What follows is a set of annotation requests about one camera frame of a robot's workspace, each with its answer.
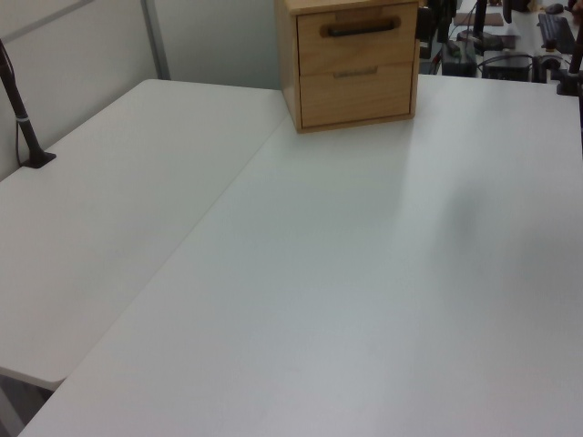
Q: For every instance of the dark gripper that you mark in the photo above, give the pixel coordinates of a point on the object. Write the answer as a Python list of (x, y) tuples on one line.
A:
[(442, 6)]

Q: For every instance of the wooden drawer with recessed grip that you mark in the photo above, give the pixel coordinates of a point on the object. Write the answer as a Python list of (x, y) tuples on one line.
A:
[(355, 100)]

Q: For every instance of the wooden drawer cabinet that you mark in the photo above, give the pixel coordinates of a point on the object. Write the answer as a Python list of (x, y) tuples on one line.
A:
[(287, 68)]

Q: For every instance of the black block behind cabinet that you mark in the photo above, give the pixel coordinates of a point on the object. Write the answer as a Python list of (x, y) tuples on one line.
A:
[(424, 23)]

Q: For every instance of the black round-base stand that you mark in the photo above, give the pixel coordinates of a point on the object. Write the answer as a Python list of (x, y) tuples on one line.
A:
[(480, 41)]

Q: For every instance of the dark box with green part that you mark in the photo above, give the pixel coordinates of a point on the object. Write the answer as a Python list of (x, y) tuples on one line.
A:
[(460, 64)]

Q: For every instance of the brown desk mat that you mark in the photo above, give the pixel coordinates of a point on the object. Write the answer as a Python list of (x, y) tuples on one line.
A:
[(494, 19)]

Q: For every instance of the black electronics box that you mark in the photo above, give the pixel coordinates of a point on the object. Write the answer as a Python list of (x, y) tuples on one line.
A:
[(505, 68)]

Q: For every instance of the dark computer mouse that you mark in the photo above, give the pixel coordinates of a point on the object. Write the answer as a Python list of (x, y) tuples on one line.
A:
[(554, 8)]

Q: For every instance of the black keyboard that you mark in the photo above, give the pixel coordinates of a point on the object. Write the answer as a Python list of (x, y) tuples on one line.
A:
[(558, 32)]

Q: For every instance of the black clamp stand pole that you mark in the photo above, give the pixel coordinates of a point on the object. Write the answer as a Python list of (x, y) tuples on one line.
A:
[(573, 68)]

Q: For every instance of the grey metal partition post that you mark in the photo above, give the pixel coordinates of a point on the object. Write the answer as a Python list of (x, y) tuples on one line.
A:
[(157, 41)]

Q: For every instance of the black camera stand with foot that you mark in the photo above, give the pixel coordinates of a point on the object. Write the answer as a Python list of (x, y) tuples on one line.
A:
[(20, 114)]

